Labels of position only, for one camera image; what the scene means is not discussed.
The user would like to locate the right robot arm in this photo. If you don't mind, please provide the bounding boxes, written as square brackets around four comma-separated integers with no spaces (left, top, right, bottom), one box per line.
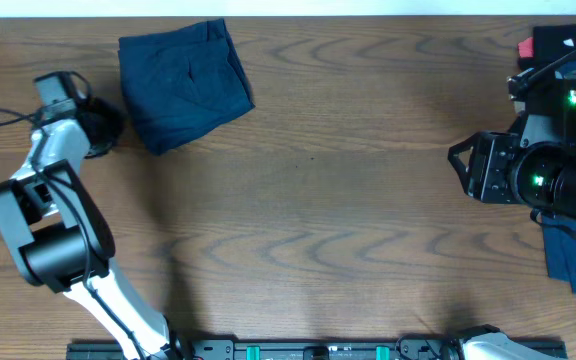
[447,60,576,292]

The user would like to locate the black garment with red trim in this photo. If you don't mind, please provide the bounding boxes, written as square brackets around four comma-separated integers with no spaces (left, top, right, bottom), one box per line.
[516,19,576,343]

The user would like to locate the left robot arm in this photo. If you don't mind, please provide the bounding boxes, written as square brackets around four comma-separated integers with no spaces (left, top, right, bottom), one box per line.
[0,71,193,359]

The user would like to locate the navy blue garment in pile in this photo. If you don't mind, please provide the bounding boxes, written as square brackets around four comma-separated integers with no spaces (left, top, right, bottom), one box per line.
[540,56,576,297]

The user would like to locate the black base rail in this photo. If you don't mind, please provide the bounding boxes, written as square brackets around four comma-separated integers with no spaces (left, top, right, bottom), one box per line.
[65,335,568,360]

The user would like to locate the navy blue shorts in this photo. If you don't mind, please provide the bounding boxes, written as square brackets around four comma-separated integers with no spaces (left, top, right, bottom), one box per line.
[118,19,254,155]

